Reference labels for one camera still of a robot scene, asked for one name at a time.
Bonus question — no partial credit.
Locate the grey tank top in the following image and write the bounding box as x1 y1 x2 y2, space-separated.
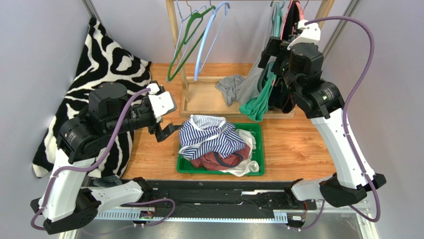
215 1 276 107

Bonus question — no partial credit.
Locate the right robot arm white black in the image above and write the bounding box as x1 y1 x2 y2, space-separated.
259 37 386 208

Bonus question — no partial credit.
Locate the red tank top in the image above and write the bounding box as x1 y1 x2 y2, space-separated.
190 145 251 171

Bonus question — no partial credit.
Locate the light blue plastic hanger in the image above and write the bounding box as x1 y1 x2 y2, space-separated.
194 1 231 82

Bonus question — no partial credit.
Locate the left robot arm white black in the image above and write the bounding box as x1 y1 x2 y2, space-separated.
30 82 179 235

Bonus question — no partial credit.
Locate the navy maroon tank top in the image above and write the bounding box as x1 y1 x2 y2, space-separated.
268 0 307 114

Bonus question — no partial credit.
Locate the zebra print blanket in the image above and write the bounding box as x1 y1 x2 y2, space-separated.
32 17 152 178

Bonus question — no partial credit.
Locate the light blue wire hanger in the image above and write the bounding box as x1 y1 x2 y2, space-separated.
167 0 203 81

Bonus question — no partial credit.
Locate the teal plastic hanger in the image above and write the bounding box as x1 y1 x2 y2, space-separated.
270 0 286 37

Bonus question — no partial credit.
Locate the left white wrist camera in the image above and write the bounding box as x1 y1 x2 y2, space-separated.
147 83 177 119

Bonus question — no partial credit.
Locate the pink plastic hanger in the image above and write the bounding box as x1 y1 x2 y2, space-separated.
280 0 304 41

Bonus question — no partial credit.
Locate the blue white striped tank top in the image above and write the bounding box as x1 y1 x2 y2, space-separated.
178 115 246 160

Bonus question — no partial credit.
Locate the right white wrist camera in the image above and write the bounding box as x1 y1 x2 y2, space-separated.
287 19 321 50

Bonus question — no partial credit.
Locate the green plastic hanger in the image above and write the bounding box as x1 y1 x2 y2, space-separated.
166 5 216 82

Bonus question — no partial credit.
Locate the green plastic tray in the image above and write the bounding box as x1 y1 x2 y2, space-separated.
176 122 265 176

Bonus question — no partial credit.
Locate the wooden clothes rack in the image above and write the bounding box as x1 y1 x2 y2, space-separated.
165 0 336 120

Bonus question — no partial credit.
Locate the green tank top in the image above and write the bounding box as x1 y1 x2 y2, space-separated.
239 62 277 122

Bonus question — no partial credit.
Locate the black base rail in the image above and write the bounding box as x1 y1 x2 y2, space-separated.
93 179 370 225

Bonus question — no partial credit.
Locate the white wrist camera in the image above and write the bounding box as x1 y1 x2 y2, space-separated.
287 19 321 50
147 83 177 119

